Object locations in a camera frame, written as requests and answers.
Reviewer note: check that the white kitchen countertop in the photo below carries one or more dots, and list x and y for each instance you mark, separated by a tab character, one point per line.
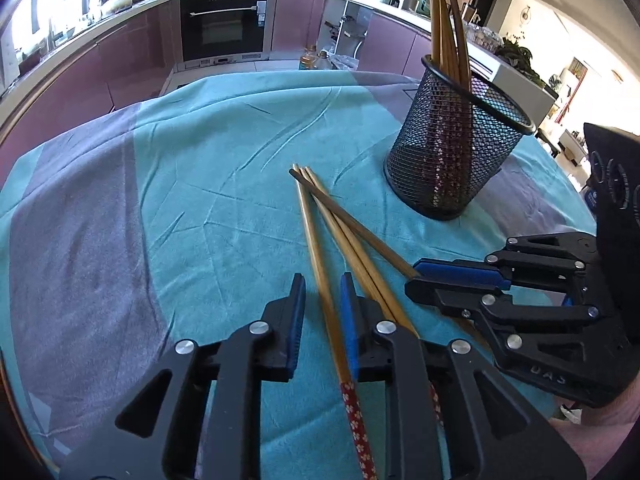
505	72

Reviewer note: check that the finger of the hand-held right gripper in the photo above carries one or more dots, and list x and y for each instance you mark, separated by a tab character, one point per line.
460	274
450	296

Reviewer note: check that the white casserole pot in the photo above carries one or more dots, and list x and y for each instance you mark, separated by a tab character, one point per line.
117	4

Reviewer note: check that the leafy green vegetables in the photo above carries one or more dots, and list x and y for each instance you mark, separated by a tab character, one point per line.
517	55

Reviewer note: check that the built-in black oven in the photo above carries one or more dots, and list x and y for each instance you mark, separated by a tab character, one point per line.
222	25

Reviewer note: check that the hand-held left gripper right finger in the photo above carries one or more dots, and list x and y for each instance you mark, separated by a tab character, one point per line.
350	325

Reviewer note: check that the clear plastic food box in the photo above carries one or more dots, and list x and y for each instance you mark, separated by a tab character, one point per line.
484	37

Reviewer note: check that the teal and grey tablecloth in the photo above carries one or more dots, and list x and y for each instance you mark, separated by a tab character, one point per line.
200	210

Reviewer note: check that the person's right forearm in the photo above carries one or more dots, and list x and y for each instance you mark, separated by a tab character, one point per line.
600	445

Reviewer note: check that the red-tipped bamboo chopstick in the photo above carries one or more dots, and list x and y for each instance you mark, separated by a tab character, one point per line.
320	270
356	260
368	260

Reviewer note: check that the wall clock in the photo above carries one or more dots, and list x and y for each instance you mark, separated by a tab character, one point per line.
525	16

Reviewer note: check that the pink base cabinets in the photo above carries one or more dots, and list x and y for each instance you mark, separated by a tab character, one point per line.
75	90
395	45

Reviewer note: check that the bunch of wooden chopsticks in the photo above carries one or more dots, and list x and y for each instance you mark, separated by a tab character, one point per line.
435	35

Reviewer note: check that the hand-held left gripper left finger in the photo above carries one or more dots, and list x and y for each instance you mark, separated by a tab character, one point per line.
297	320

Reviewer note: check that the dark brown single chopstick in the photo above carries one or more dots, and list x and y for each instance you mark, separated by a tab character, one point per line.
350	220

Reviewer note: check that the black mesh pen holder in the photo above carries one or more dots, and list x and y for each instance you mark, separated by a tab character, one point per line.
410	160

